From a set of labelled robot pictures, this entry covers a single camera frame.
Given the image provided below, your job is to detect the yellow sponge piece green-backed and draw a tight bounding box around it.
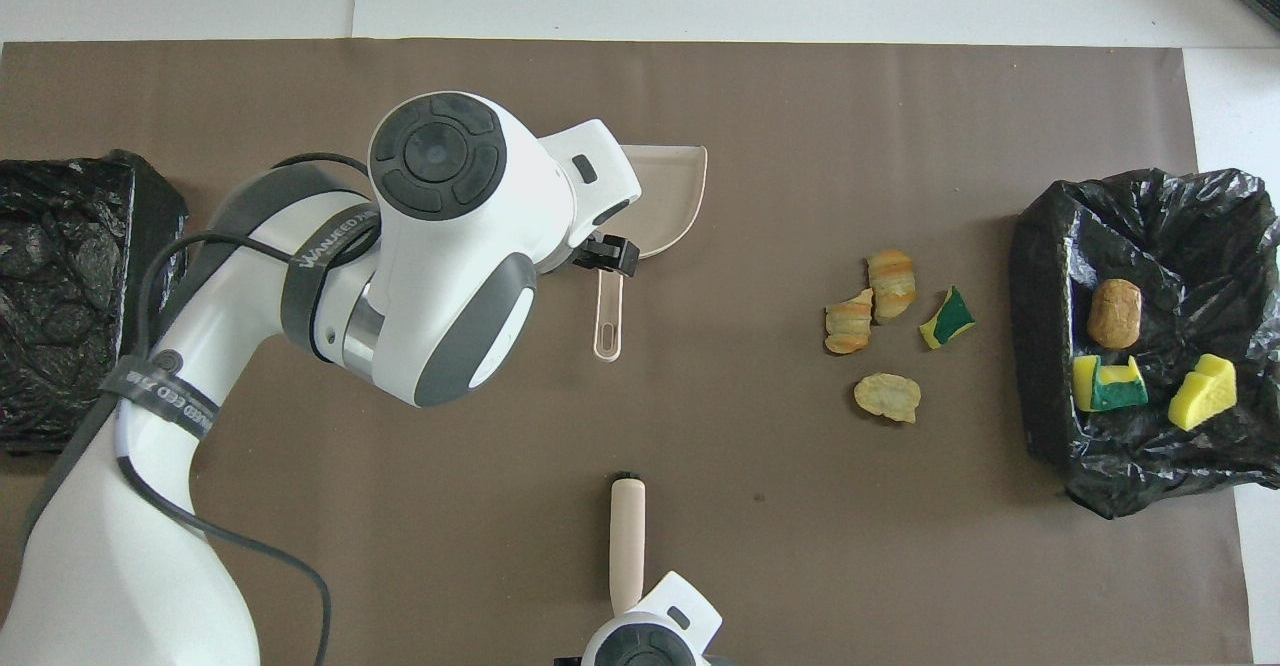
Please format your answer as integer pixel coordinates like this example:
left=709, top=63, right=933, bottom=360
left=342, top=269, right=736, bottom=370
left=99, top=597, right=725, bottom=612
left=1072, top=353, right=1150, bottom=414

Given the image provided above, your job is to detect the open black bag lined bin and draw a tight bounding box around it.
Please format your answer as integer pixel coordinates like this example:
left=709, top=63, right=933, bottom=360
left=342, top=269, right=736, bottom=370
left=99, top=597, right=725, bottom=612
left=1008, top=167, right=1280, bottom=520

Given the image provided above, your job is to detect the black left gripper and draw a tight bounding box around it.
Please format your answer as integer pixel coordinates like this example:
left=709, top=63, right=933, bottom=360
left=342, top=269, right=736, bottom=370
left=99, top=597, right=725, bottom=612
left=573, top=234, right=641, bottom=277

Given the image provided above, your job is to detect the small orange striped sponge roll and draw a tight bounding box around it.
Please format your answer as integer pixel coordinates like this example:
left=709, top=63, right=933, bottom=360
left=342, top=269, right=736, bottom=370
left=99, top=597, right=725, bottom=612
left=823, top=288, right=875, bottom=356

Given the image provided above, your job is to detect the brown paper table mat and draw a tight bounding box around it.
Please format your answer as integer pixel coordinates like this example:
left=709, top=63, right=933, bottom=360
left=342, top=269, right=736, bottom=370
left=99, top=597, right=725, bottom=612
left=0, top=39, right=1253, bottom=666

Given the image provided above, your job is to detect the pale pink plastic dustpan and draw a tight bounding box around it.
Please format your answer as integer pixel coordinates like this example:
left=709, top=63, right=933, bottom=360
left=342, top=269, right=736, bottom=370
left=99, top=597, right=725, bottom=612
left=590, top=144, right=709, bottom=362

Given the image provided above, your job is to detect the brown cracked sponge lump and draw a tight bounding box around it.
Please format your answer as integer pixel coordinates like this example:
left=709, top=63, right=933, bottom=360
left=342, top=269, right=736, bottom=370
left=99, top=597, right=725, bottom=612
left=1087, top=279, right=1144, bottom=351

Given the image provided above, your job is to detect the beige handled black bristle brush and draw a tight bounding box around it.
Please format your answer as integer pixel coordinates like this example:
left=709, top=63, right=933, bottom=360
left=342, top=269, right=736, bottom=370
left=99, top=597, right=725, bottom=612
left=610, top=470, right=647, bottom=615

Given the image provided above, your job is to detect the pale yellow sponge chip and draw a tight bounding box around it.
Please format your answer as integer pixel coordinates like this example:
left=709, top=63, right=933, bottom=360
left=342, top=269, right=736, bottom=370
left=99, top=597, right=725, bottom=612
left=852, top=373, right=922, bottom=424

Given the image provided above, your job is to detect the green-topped yellow sponge wedge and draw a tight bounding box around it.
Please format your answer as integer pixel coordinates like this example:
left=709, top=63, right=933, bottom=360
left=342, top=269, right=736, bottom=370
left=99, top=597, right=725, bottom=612
left=918, top=285, right=977, bottom=351

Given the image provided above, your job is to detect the yellow sponge piece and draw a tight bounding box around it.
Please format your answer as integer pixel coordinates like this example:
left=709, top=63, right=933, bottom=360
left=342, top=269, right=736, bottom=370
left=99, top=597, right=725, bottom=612
left=1167, top=353, right=1238, bottom=433

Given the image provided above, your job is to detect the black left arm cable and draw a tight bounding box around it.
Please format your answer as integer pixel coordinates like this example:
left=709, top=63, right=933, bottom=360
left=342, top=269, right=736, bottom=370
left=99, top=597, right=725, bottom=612
left=20, top=151, right=386, bottom=666

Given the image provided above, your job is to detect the black bag covered flat bin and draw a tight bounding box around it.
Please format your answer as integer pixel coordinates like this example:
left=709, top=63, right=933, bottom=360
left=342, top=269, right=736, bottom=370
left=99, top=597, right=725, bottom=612
left=0, top=149, right=190, bottom=457

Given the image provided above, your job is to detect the large orange striped sponge roll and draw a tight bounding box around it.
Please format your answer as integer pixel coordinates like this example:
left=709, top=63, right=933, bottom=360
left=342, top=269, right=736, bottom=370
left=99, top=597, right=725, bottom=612
left=866, top=249, right=918, bottom=325

